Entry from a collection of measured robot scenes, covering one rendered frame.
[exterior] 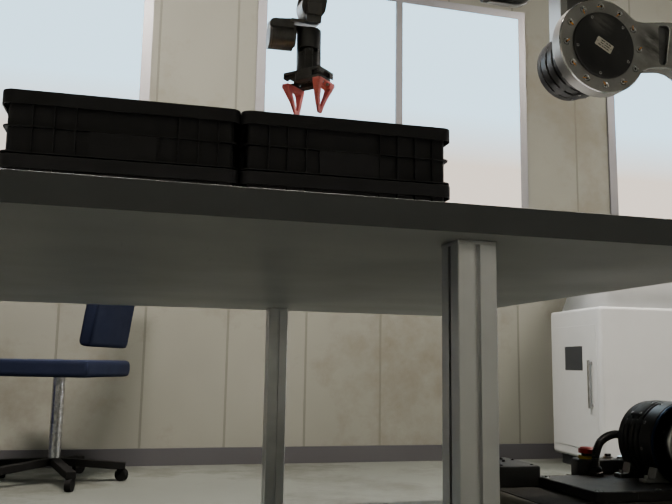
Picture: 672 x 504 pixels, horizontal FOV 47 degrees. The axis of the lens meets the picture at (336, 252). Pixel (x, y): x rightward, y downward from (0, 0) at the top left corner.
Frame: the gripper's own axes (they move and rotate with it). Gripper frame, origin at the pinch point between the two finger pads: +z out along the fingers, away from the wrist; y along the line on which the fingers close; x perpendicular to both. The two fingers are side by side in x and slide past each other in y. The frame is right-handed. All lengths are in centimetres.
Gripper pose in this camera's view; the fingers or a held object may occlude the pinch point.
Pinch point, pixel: (307, 111)
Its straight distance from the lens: 182.6
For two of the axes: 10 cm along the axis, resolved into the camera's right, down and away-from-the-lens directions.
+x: 5.3, 1.3, 8.4
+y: 8.5, -0.7, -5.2
